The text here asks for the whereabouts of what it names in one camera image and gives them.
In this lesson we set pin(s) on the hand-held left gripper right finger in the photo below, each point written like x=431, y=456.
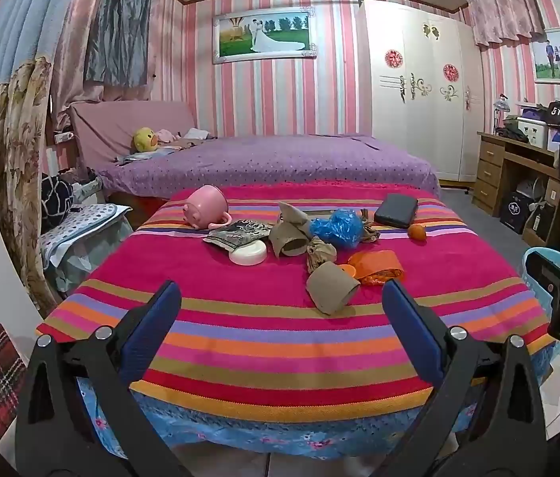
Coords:
x=414, y=323

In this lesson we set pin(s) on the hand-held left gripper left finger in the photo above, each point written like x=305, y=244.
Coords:
x=153, y=328

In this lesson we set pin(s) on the light blue plastic basket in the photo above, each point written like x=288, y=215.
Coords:
x=533, y=280

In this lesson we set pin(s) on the large brown cardboard tube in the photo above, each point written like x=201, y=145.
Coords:
x=329, y=288

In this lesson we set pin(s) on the blue plastic bag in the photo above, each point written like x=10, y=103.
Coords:
x=337, y=228

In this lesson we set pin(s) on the orange plastic wrapper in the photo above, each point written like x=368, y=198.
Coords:
x=377, y=264

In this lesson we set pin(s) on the small tangerine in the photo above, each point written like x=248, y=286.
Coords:
x=416, y=233

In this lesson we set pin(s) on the black wallet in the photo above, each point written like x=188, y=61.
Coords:
x=395, y=210

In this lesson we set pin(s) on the wooden desk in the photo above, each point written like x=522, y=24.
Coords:
x=491, y=169

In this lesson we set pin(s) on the white round lid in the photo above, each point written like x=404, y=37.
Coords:
x=247, y=254

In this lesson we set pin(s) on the black patterned snack packet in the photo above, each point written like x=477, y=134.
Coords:
x=238, y=233

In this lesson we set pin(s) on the polka dot cushion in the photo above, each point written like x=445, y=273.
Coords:
x=81, y=223

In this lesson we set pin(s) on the pink cup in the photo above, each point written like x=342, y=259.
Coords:
x=205, y=206

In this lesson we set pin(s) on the white storage box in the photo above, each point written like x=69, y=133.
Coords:
x=533, y=131

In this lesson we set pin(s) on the dark clothes pile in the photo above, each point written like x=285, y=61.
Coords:
x=511, y=131

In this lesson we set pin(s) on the tan phone case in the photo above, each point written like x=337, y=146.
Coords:
x=321, y=208

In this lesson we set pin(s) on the blue floral cloth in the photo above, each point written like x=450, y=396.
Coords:
x=260, y=437

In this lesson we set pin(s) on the torn brown cardboard tube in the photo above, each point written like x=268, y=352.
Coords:
x=285, y=241

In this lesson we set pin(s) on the black and white patterned bag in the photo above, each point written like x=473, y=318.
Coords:
x=56, y=198

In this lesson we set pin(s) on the desk lamp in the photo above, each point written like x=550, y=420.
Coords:
x=500, y=107

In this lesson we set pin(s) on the yellow duck plush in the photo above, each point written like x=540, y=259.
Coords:
x=143, y=140

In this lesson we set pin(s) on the pink plush toy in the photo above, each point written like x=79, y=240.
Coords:
x=164, y=135

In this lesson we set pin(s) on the white wardrobe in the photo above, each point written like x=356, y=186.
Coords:
x=419, y=124

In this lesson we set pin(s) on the white cloth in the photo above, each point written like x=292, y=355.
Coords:
x=195, y=133

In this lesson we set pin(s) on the purple dotted bedspread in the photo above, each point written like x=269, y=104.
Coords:
x=270, y=164

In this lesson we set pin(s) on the pink bed headboard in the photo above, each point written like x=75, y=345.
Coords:
x=121, y=124

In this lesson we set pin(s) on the white power strip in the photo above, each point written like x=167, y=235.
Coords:
x=63, y=136

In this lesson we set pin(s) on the small framed couple photo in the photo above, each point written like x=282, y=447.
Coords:
x=548, y=57

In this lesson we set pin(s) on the pink patterned short curtain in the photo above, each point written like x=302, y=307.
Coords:
x=503, y=10

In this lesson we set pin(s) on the grey hanging cloth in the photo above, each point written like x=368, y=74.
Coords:
x=118, y=35

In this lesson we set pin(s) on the framed wedding photo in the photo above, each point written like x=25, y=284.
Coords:
x=265, y=35

